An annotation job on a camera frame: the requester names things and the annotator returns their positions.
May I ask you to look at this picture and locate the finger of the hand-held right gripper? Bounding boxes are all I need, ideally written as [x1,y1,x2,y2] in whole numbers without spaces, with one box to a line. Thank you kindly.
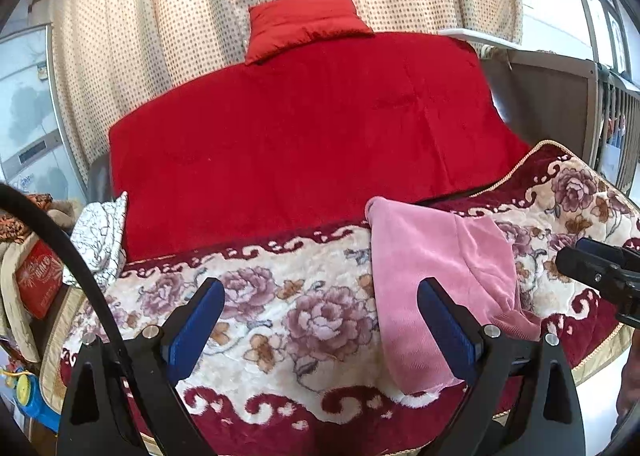
[555,237,627,287]

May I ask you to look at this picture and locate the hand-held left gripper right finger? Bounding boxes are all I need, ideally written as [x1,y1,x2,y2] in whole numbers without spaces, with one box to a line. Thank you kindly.
[416,277,587,456]

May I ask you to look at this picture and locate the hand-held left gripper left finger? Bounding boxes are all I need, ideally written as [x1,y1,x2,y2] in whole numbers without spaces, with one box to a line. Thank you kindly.
[59,277,227,456]

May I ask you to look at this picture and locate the pink zip jacket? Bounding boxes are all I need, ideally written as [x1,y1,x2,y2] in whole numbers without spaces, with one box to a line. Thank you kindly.
[365,197,543,396]

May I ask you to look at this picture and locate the person's right forearm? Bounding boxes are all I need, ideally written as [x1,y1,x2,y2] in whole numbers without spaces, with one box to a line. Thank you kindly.
[616,360,640,420]

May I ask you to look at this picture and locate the floral plush blanket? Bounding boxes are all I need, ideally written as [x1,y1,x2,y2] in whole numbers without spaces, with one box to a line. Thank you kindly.
[40,138,640,456]

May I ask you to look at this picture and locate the white black-patterned cloth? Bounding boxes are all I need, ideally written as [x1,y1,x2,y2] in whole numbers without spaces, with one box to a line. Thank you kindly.
[70,191,129,287]

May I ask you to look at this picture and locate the red box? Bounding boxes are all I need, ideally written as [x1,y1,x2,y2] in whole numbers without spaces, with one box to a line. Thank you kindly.
[15,240,64,319]

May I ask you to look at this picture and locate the wooden crib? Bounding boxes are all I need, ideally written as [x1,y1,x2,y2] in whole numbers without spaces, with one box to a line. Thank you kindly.
[482,48,640,197]

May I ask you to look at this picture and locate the blue yellow plastic toy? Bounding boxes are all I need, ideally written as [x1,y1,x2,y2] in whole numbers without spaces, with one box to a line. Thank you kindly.
[0,360,59,433]

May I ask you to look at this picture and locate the orange patterned cloth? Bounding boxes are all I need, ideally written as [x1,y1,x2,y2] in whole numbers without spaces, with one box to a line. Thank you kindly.
[0,193,54,245]

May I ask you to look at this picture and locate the red blanket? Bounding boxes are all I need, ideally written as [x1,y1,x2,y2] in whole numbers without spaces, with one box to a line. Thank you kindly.
[107,30,532,263]

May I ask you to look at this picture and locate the brown framed window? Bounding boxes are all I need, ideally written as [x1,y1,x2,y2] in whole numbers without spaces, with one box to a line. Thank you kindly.
[557,0,640,87]

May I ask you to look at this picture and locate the white window sill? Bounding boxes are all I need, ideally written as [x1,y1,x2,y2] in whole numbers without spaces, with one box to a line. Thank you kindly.
[437,27,522,48]

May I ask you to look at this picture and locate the white standing air conditioner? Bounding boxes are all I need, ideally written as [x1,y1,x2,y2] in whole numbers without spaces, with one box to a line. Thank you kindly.
[0,23,87,197]

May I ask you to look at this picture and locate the red pillow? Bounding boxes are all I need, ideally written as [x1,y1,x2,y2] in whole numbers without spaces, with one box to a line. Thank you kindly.
[244,0,376,67]

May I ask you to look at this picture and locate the black cable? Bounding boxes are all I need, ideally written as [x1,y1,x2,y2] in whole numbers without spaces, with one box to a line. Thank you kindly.
[0,182,133,387]

